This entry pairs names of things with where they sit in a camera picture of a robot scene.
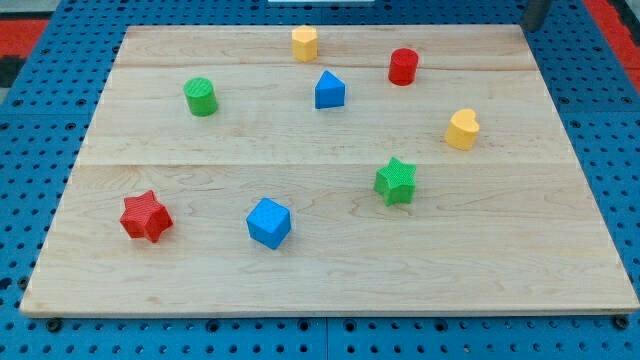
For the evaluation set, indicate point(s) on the yellow hexagon block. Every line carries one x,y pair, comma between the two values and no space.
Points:
304,43

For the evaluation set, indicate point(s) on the green star block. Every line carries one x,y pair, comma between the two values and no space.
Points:
396,182

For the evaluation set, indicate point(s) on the green cylinder block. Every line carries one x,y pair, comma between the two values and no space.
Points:
200,96

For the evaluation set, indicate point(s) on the wooden board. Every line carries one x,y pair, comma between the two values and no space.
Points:
509,227

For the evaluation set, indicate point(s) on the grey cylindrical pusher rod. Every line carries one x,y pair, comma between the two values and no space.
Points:
534,15

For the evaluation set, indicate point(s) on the yellow heart block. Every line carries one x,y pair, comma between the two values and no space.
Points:
462,130

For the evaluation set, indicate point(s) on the red star block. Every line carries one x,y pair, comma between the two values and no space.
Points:
145,217

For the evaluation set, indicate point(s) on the blue triangle block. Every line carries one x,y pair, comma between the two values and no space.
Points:
329,91

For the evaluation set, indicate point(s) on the red cylinder block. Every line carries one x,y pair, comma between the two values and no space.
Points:
403,66

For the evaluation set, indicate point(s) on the blue cube block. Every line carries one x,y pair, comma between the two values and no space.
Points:
269,223

